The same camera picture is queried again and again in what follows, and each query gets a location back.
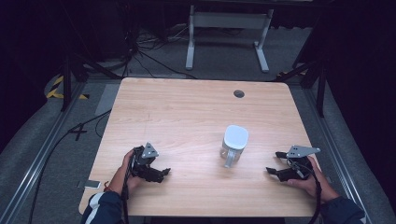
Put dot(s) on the black tape cross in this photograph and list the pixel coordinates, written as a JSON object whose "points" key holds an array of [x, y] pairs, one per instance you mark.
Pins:
{"points": [[78, 131]]}

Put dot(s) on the person's right hand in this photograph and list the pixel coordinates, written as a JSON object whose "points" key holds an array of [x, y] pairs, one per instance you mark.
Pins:
{"points": [[314, 183]]}

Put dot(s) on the red wrist band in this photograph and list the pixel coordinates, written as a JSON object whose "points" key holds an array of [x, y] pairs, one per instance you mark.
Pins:
{"points": [[107, 187]]}

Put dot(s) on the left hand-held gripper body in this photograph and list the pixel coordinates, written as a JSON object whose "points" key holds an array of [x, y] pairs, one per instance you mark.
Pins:
{"points": [[146, 155]]}

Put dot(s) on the grey round table grommet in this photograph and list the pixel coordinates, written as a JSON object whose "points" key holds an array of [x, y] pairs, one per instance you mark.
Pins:
{"points": [[238, 93]]}

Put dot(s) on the yellow and black floor tape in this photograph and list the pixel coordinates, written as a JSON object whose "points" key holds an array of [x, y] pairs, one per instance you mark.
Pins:
{"points": [[54, 91]]}

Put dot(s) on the aluminium floor rail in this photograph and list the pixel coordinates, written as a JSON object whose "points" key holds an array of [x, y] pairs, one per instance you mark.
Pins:
{"points": [[40, 158], [336, 149]]}

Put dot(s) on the person's left hand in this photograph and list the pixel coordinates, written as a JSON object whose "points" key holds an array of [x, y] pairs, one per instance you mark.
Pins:
{"points": [[128, 169]]}

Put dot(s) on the white metal desk frame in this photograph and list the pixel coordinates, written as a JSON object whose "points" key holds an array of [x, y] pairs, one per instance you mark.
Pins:
{"points": [[229, 21]]}

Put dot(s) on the black tripod stand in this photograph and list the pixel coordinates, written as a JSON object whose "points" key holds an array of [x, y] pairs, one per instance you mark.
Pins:
{"points": [[320, 93], [66, 87]]}

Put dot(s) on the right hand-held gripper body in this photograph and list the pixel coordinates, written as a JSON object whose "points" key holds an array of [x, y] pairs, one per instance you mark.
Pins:
{"points": [[297, 165]]}

